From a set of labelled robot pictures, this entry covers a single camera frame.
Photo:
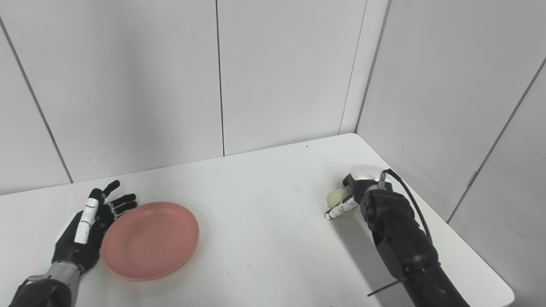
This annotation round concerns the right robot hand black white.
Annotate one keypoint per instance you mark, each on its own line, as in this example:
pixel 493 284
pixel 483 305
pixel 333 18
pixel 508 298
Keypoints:
pixel 360 187

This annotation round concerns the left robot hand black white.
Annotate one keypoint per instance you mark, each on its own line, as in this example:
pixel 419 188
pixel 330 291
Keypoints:
pixel 85 230

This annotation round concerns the cream steamed bun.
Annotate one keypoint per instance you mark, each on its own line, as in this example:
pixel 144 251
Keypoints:
pixel 338 198

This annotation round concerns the pink round plate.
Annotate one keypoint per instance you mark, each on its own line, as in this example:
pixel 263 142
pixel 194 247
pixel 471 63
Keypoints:
pixel 150 241

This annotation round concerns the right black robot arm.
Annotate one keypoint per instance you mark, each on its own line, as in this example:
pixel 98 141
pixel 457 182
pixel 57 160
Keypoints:
pixel 405 251

